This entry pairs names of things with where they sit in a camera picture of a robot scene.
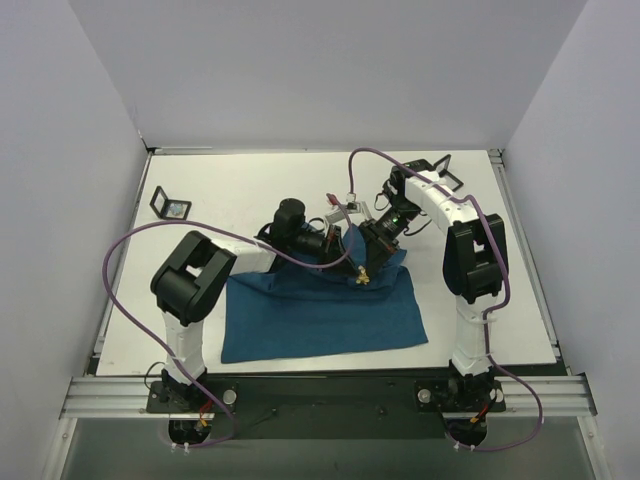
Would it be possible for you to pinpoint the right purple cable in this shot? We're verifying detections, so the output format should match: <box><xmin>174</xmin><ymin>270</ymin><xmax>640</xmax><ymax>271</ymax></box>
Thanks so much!
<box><xmin>347</xmin><ymin>147</ymin><xmax>546</xmax><ymax>454</ymax></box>

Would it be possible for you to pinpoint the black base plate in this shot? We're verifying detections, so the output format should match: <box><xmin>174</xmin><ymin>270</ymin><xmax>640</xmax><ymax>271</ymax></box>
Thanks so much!
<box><xmin>145</xmin><ymin>368</ymin><xmax>506</xmax><ymax>446</ymax></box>

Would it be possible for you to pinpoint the purple cable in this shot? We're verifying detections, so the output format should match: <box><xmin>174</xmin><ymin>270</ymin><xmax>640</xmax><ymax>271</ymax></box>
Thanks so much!
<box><xmin>347</xmin><ymin>147</ymin><xmax>546</xmax><ymax>454</ymax></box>
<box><xmin>102</xmin><ymin>192</ymin><xmax>359</xmax><ymax>449</ymax></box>

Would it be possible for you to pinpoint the gold leaf brooch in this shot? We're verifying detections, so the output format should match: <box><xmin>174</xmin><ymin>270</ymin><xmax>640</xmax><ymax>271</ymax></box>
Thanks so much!
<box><xmin>355</xmin><ymin>266</ymin><xmax>370</xmax><ymax>285</ymax></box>

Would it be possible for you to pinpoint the right black display box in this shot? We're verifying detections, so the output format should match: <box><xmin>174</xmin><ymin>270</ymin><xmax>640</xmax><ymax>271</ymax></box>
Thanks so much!
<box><xmin>434</xmin><ymin>154</ymin><xmax>464</xmax><ymax>192</ymax></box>

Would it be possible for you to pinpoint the aluminium frame rail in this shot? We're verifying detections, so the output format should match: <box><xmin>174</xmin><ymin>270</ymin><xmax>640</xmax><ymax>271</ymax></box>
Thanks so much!
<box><xmin>60</xmin><ymin>377</ymin><xmax>169</xmax><ymax>419</ymax></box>

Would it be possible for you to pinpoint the left black display box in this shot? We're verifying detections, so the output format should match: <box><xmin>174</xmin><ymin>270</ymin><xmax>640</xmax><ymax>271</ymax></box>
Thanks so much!
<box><xmin>149</xmin><ymin>185</ymin><xmax>192</xmax><ymax>220</ymax></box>

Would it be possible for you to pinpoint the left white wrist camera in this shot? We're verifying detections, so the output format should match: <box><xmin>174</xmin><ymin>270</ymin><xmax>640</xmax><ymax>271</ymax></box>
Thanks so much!
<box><xmin>324</xmin><ymin>193</ymin><xmax>351</xmax><ymax>227</ymax></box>

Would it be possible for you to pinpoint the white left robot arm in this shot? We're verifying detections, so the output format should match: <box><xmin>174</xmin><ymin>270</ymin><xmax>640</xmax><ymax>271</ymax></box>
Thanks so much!
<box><xmin>151</xmin><ymin>195</ymin><xmax>360</xmax><ymax>412</ymax></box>

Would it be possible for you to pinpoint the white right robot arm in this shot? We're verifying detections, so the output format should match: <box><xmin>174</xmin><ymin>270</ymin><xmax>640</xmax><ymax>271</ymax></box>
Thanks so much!
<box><xmin>359</xmin><ymin>160</ymin><xmax>510</xmax><ymax>378</ymax></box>

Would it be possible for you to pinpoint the black display box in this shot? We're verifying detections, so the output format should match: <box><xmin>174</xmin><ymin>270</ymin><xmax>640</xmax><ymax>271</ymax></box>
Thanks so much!
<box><xmin>434</xmin><ymin>154</ymin><xmax>464</xmax><ymax>192</ymax></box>
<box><xmin>149</xmin><ymin>185</ymin><xmax>192</xmax><ymax>220</ymax></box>

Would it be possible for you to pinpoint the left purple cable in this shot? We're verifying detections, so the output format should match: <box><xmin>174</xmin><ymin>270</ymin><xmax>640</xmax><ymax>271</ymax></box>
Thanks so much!
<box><xmin>102</xmin><ymin>192</ymin><xmax>359</xmax><ymax>449</ymax></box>

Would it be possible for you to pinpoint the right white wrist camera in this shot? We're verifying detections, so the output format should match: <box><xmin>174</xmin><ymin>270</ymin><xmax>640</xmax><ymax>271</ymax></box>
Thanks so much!
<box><xmin>346</xmin><ymin>200</ymin><xmax>373</xmax><ymax>221</ymax></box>

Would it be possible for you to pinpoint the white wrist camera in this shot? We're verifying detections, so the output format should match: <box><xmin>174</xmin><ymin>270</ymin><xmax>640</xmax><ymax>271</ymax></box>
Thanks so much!
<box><xmin>324</xmin><ymin>193</ymin><xmax>351</xmax><ymax>227</ymax></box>
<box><xmin>346</xmin><ymin>200</ymin><xmax>373</xmax><ymax>221</ymax></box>

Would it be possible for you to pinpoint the blue t-shirt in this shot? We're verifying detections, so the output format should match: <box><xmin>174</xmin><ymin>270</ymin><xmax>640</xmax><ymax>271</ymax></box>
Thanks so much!
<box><xmin>221</xmin><ymin>250</ymin><xmax>428</xmax><ymax>364</ymax></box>

